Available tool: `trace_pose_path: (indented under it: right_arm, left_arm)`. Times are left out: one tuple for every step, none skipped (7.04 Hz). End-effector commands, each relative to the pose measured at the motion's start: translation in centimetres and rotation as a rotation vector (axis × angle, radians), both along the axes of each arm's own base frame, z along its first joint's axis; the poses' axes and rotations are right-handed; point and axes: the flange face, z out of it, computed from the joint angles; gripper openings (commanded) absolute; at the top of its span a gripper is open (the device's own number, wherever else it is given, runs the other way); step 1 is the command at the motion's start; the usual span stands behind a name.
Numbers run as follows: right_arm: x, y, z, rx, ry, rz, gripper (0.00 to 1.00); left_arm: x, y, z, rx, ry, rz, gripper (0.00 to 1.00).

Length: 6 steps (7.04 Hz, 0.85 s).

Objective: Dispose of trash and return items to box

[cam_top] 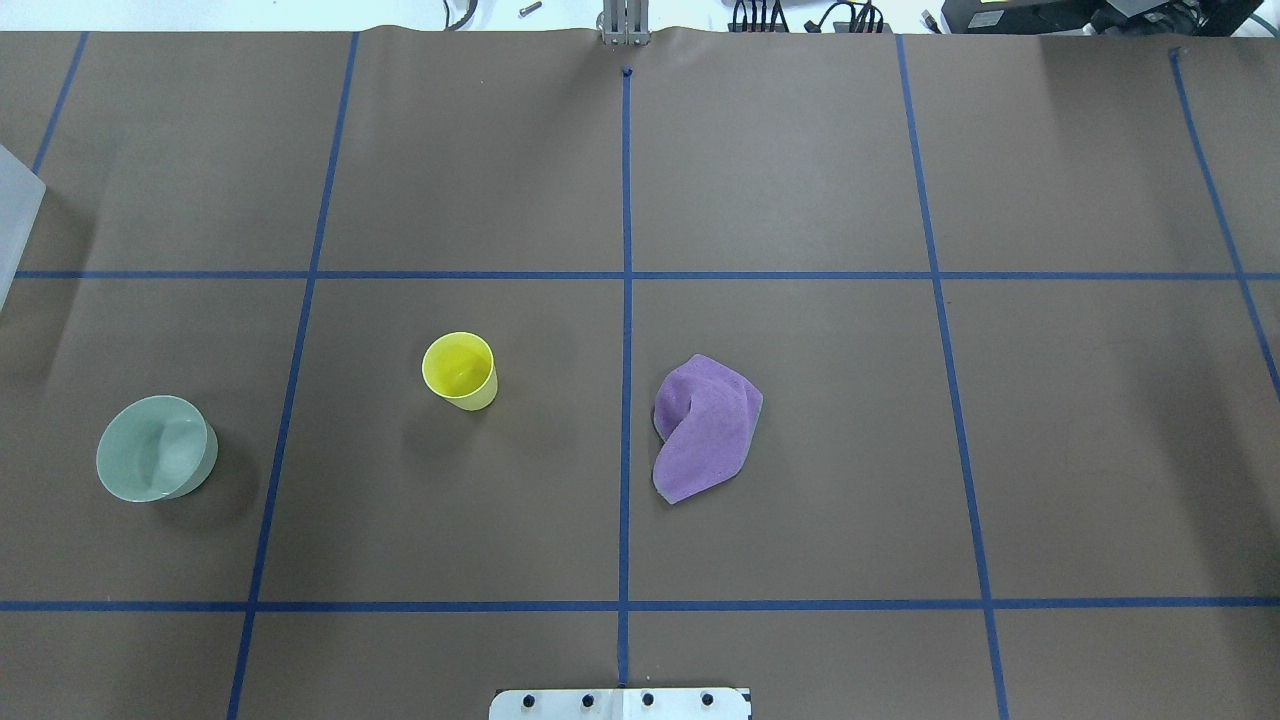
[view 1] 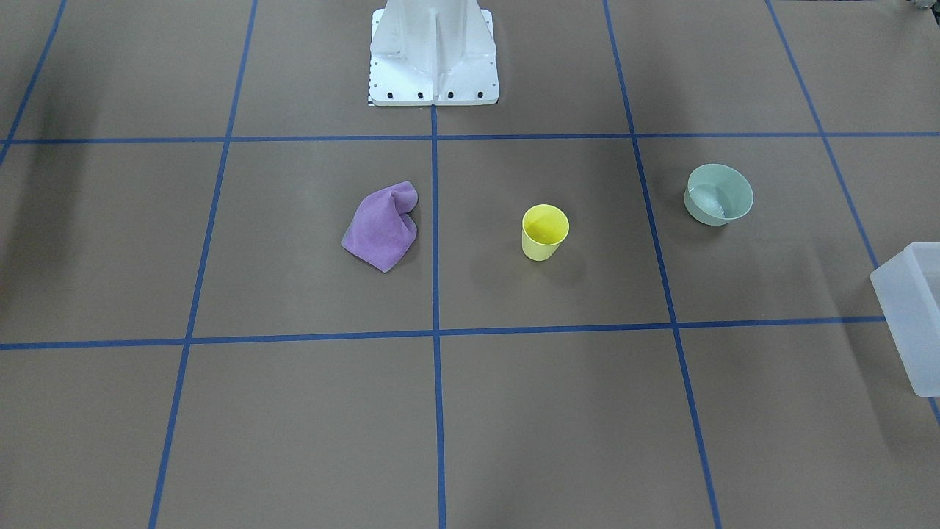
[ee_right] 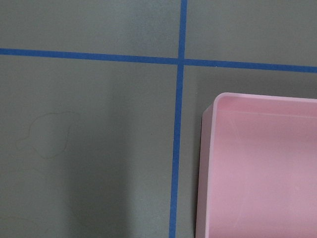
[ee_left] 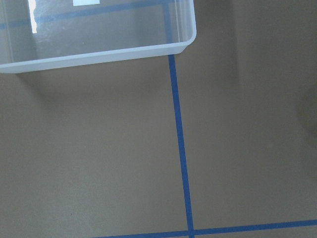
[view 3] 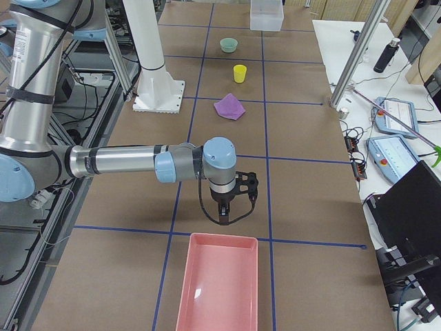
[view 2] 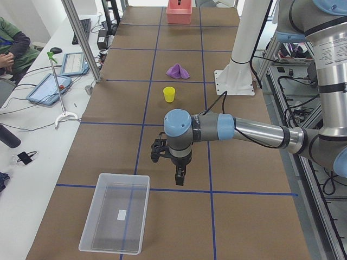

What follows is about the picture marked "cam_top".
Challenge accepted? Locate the black power strip with plugs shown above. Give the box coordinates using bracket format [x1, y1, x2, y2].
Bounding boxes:
[724, 1, 892, 35]

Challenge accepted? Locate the grey metal camera post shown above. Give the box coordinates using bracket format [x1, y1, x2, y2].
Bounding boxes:
[596, 0, 652, 47]

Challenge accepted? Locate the pale green bowl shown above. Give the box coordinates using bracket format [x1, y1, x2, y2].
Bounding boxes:
[95, 395, 219, 503]

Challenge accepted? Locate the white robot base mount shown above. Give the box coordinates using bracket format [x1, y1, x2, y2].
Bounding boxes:
[488, 687, 753, 719]

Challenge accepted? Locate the purple microfiber cloth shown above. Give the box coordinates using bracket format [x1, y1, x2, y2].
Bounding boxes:
[652, 354, 764, 505]

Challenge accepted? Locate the yellow plastic cup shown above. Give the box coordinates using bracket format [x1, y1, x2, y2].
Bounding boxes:
[421, 331, 498, 413]

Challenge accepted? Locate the translucent plastic storage box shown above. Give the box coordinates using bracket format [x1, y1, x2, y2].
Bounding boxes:
[1, 146, 47, 307]

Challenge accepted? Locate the black equipment on back table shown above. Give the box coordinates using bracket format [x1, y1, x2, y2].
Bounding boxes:
[941, 1, 1263, 37]

